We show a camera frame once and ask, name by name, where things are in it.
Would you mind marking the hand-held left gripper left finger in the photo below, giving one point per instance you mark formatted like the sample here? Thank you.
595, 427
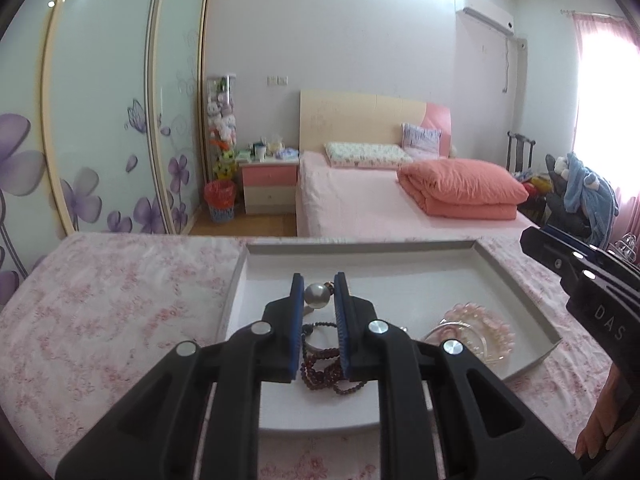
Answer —
298, 310

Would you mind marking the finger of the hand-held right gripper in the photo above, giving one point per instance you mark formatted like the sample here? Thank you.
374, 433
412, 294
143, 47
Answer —
537, 247
567, 237

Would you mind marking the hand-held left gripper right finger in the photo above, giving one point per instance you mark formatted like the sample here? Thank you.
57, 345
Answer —
341, 310

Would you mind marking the large pearl earring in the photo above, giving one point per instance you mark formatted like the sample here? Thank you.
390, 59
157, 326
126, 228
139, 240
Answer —
317, 296

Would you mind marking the white shallow tray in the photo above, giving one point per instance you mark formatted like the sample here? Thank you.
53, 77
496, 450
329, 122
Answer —
400, 285

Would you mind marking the clear glass bangle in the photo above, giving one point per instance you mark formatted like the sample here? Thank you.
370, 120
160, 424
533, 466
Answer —
452, 329

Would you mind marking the person's right hand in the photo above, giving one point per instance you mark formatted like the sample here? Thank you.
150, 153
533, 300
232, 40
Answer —
597, 425

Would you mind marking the blue plush garment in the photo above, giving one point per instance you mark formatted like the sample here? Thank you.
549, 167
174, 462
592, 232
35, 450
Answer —
590, 195

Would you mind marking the pile of colourful clothes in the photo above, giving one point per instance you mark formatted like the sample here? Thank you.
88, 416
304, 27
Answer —
532, 187

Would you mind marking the pink curtain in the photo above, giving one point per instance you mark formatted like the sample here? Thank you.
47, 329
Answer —
627, 200

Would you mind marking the folded orange quilt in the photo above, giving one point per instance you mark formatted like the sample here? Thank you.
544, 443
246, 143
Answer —
465, 185

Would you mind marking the dark wooden chair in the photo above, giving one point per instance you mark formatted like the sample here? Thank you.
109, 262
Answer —
520, 152

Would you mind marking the pink bed with headboard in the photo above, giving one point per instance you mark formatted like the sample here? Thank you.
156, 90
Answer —
360, 200

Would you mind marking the pink nightstand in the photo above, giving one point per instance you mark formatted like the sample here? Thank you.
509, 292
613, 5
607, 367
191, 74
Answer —
267, 185

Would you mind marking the red and blue waste bin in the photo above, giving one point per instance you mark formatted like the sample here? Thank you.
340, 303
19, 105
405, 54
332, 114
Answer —
220, 201

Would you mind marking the floral flat pillow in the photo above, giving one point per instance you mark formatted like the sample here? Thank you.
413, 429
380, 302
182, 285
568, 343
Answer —
367, 155

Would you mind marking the purple print pillow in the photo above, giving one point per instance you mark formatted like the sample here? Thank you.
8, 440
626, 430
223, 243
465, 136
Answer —
421, 140

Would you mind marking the white mug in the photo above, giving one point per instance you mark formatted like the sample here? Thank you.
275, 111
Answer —
259, 151

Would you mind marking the clear plush toy display tube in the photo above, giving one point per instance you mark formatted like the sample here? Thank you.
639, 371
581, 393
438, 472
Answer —
221, 125

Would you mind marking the white air conditioner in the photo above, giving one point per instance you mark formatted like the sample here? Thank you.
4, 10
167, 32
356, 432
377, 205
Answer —
487, 12

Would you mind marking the floral glass door wardrobe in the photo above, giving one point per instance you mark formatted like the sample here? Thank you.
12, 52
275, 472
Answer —
90, 110

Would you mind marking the white wall switch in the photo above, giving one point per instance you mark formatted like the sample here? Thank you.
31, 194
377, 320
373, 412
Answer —
278, 80

